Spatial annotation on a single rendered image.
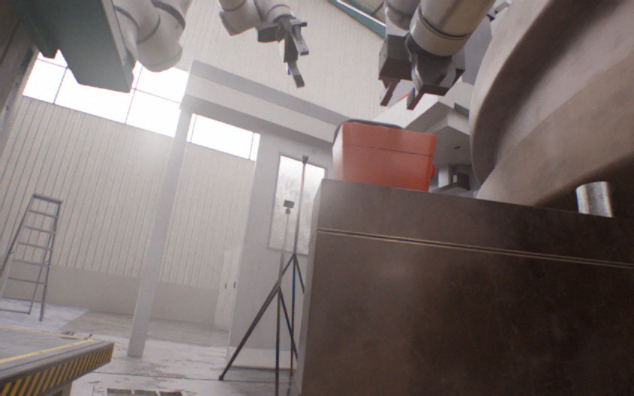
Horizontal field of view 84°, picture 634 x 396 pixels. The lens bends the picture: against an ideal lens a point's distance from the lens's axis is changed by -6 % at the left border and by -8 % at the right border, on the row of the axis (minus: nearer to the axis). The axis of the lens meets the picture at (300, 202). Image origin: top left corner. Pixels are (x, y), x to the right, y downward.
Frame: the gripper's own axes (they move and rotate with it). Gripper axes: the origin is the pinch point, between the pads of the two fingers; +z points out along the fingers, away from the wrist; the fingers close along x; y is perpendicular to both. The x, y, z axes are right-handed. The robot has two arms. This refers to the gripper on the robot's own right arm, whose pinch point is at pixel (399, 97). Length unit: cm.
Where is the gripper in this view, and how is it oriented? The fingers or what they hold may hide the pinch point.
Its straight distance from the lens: 75.9
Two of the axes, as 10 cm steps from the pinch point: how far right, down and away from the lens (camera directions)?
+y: 1.0, -9.5, 3.0
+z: -0.9, 2.9, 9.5
